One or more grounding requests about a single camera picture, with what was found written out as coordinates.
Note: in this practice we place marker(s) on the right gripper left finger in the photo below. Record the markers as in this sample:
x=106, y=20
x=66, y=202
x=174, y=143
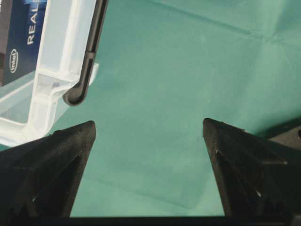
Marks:
x=41, y=178

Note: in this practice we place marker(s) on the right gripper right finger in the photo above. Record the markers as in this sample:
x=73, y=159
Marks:
x=255, y=176

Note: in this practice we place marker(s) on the clear plastic storage case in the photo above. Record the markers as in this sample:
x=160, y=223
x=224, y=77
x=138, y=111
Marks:
x=30, y=105

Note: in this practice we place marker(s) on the black box right in case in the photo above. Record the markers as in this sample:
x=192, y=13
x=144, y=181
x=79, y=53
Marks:
x=21, y=25

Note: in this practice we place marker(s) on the green table cloth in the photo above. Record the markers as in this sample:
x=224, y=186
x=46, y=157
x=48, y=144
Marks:
x=165, y=66

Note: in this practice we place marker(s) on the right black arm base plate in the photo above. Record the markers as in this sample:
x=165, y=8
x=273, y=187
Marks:
x=287, y=133

